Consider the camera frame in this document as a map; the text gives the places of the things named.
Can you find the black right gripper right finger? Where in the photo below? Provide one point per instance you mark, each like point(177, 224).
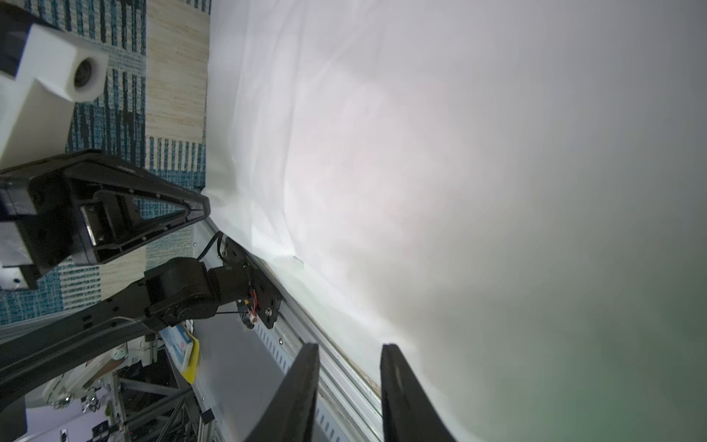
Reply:
point(408, 414)

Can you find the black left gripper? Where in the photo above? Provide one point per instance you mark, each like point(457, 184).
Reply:
point(88, 206)

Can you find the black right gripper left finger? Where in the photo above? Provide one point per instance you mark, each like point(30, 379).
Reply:
point(290, 416)

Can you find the white raincoat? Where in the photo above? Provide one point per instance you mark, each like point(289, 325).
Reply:
point(513, 192)

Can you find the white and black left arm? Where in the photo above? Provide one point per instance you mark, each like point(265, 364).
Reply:
point(181, 289)

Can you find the blue and yellow box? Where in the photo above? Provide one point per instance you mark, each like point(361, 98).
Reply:
point(183, 350)

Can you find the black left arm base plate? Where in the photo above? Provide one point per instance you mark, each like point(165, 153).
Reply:
point(261, 302)

